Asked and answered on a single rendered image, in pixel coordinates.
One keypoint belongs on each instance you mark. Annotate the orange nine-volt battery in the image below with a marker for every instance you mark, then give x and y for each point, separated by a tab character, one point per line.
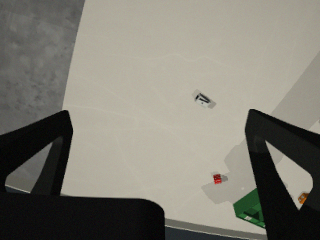
303	197

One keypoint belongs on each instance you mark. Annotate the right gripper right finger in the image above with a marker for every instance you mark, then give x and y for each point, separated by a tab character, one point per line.
278	208

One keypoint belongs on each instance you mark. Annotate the red die with white pips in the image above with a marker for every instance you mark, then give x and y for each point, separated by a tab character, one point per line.
217	179

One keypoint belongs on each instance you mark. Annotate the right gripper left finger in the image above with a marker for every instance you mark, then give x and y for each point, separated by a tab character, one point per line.
18	146

